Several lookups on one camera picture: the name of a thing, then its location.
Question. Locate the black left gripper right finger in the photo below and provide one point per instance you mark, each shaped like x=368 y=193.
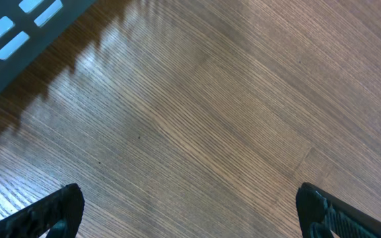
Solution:
x=321 y=214

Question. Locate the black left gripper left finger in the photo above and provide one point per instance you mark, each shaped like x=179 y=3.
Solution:
x=59 y=214

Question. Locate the grey plastic basket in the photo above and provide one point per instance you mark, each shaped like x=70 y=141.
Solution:
x=27 y=27

